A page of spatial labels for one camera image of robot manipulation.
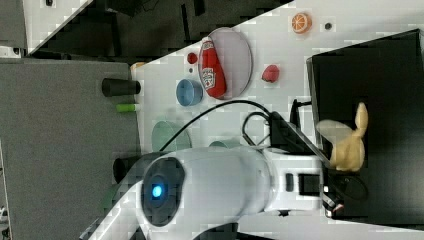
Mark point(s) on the black silver toaster oven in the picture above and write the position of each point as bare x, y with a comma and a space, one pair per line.
386, 75

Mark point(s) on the green toy vegetable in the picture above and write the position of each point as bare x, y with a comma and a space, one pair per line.
122, 108

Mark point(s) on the toy strawberry near oven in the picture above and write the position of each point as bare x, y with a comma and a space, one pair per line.
270, 74

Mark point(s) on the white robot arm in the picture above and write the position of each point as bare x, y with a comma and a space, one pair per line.
184, 194

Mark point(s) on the peeled toy banana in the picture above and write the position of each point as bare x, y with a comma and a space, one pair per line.
348, 150

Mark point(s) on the toy orange slice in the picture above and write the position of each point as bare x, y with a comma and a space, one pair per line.
301, 23

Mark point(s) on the green mug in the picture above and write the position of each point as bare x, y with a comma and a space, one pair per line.
226, 143

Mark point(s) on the grey round plate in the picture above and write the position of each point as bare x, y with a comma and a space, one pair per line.
235, 58

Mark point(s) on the green oval colander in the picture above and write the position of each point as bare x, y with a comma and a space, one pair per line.
163, 131

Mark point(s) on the dark grey object top corner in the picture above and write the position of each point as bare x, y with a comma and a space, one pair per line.
119, 87

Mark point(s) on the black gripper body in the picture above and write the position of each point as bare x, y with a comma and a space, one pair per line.
305, 180

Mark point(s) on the blue bowl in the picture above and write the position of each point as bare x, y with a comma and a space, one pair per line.
189, 92

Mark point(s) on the toy strawberry at table edge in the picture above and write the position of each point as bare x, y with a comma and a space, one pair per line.
192, 58

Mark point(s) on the red ketchup bottle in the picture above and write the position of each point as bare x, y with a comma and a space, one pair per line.
212, 74

